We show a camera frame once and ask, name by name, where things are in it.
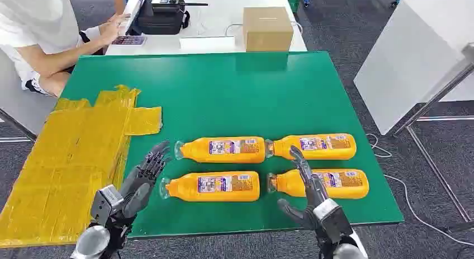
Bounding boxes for person's hand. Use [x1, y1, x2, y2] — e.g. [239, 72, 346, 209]
[98, 13, 131, 46]

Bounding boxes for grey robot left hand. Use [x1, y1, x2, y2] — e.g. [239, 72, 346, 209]
[119, 140, 172, 219]

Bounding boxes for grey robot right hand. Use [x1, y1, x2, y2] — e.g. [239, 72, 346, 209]
[277, 145, 330, 230]

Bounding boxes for orange drink bottle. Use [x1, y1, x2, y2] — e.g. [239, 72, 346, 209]
[265, 133, 358, 161]
[159, 171, 261, 203]
[174, 136, 267, 164]
[266, 168, 370, 200]

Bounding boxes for phone with patterned case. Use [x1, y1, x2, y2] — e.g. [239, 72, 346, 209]
[112, 35, 148, 46]

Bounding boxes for dark laptop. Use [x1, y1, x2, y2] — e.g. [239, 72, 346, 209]
[126, 0, 148, 36]

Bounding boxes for black bag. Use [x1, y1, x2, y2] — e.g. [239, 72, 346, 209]
[136, 0, 191, 36]

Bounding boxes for person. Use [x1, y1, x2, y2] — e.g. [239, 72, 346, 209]
[0, 0, 131, 98]

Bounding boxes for yellow plastic sheet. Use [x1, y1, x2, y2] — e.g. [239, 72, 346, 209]
[0, 84, 163, 249]

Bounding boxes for flat white box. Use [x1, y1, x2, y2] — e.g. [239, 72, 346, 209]
[179, 35, 236, 51]

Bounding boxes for white desk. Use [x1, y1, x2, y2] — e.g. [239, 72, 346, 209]
[105, 0, 308, 57]

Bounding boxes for white panel table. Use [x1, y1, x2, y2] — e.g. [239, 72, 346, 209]
[0, 49, 57, 136]

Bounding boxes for green table mat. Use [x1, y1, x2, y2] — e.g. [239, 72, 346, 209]
[59, 50, 405, 239]

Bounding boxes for brown cardboard box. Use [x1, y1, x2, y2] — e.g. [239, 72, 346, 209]
[242, 6, 295, 53]

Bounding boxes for large white table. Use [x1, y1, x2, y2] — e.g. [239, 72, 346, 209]
[353, 0, 474, 136]

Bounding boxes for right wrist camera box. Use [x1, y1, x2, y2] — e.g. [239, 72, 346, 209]
[312, 199, 355, 246]

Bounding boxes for white floor cable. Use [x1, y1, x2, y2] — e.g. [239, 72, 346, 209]
[364, 133, 474, 248]

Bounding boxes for white desk cable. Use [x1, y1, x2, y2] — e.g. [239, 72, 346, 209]
[224, 21, 304, 37]

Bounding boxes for metal table frame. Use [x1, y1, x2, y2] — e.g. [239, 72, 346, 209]
[391, 42, 474, 233]

